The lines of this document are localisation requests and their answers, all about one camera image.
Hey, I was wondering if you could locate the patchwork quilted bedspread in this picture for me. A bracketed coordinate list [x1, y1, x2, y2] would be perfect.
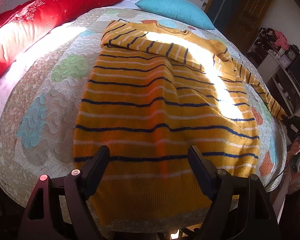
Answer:
[0, 6, 288, 233]

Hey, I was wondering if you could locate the person's right hand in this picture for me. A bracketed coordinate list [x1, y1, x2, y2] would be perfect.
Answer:
[287, 139, 300, 182]

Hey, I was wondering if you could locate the turquoise pillow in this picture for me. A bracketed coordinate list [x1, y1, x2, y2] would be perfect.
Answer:
[135, 0, 215, 30]

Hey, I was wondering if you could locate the yellow striped knit sweater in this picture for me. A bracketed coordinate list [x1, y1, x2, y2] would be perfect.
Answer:
[73, 20, 285, 230]

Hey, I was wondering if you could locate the white open shelf unit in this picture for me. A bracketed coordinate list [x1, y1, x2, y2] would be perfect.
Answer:
[257, 53, 300, 117]

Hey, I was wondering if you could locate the dark round mantel clock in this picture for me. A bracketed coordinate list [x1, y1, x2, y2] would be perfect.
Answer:
[286, 44, 300, 61]

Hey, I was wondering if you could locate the red long bolster pillow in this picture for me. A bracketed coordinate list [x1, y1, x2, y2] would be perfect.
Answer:
[0, 0, 123, 77]

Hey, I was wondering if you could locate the pink alarm clock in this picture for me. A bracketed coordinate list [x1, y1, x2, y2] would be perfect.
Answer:
[279, 55, 291, 69]

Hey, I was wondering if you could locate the dark wooden door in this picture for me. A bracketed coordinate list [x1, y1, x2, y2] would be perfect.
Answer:
[224, 0, 273, 53]

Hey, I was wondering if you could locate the pink cloth on shelf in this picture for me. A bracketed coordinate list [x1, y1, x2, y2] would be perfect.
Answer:
[274, 30, 289, 51]

